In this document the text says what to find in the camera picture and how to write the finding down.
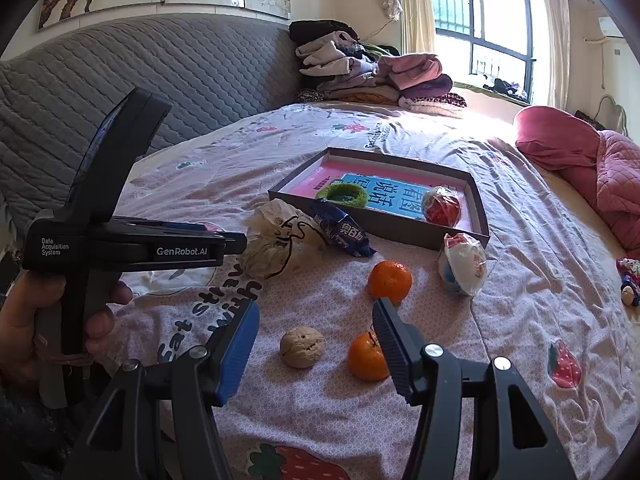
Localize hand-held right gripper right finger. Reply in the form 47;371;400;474
372;297;581;480

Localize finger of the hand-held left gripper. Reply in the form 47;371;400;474
111;216;249;257

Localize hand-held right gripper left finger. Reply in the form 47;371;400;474
62;299;261;480

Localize orange tangerine with stem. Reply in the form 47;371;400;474
348;331;391;382

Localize white drawstring pouch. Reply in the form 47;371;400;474
240;199;328;281

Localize walnut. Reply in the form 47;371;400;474
279;326;326;369

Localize blue snack packet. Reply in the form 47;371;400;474
311;198;377;258

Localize shallow grey cardboard box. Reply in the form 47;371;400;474
268;147;491;252

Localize person's left forearm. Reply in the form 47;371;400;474
0;370;83;480

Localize person's left hand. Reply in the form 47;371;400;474
0;275;134;397

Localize printed pink bedsheet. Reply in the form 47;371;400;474
100;102;640;480

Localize red net-wrapped ball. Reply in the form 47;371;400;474
421;186;462;227

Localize pink and blue book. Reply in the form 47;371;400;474
289;159;473;233

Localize grey quilted headboard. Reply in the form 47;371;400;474
0;12;306;241

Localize pile of folded clothes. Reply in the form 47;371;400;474
289;20;468;111

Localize pink pillow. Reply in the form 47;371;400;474
515;105;601;172

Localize pink quilted blanket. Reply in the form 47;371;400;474
557;130;640;261

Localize dark clothes on windowsill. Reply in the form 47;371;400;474
482;74;529;102

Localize cream curtain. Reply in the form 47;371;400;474
537;0;571;111
382;0;438;56

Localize black-framed window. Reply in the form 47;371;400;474
425;0;533;103

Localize white air conditioner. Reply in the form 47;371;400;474
597;16;626;38

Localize green fuzzy hair ring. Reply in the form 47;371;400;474
316;183;371;207

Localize white curved metal frame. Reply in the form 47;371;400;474
597;95;629;136

